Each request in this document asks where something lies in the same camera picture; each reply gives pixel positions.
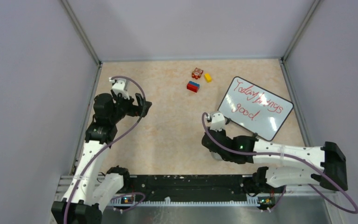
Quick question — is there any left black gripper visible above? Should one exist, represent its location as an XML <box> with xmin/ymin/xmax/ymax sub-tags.
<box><xmin>110</xmin><ymin>89</ymin><xmax>151</xmax><ymax>123</ymax></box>

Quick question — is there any small whiteboard with black frame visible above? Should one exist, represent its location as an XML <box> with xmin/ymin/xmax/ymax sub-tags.
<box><xmin>217</xmin><ymin>76</ymin><xmax>294</xmax><ymax>141</ymax></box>

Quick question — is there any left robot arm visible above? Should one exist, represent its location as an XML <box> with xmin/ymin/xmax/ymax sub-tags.
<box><xmin>51</xmin><ymin>92</ymin><xmax>152</xmax><ymax>224</ymax></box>

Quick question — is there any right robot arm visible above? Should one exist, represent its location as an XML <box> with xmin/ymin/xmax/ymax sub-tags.
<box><xmin>201</xmin><ymin>128</ymin><xmax>348</xmax><ymax>192</ymax></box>

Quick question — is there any red and blue toy brick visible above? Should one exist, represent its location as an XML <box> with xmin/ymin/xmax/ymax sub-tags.
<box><xmin>186</xmin><ymin>81</ymin><xmax>200</xmax><ymax>93</ymax></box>

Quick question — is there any red owl toy block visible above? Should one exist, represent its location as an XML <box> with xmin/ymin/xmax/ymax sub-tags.
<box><xmin>192</xmin><ymin>68</ymin><xmax>204</xmax><ymax>80</ymax></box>

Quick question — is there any yellow toy brick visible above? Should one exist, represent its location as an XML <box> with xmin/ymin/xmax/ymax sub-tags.
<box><xmin>204</xmin><ymin>73</ymin><xmax>212</xmax><ymax>83</ymax></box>

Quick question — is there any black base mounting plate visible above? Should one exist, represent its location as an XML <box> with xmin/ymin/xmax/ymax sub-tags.
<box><xmin>119</xmin><ymin>175</ymin><xmax>260</xmax><ymax>202</ymax></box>

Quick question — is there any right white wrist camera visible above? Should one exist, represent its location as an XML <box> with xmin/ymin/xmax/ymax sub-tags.
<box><xmin>207</xmin><ymin>111</ymin><xmax>226</xmax><ymax>132</ymax></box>

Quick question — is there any white cable duct strip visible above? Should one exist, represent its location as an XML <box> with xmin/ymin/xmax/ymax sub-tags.
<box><xmin>111</xmin><ymin>196</ymin><xmax>260</xmax><ymax>208</ymax></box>

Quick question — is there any aluminium frame rail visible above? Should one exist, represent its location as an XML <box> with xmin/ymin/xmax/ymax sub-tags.
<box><xmin>51</xmin><ymin>167</ymin><xmax>333</xmax><ymax>224</ymax></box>

